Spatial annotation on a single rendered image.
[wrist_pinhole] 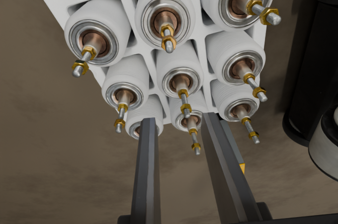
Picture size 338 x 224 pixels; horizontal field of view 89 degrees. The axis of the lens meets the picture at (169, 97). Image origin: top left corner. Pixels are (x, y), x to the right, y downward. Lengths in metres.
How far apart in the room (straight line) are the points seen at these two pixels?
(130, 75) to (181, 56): 0.11
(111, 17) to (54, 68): 0.43
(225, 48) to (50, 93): 0.65
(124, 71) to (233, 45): 0.21
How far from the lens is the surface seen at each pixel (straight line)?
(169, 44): 0.21
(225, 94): 0.42
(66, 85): 0.73
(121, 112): 0.33
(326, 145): 0.52
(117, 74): 0.35
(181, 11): 0.28
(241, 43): 0.34
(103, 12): 0.31
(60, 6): 0.39
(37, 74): 0.74
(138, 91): 0.35
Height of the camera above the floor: 0.52
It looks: 49 degrees down
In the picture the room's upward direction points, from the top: 174 degrees clockwise
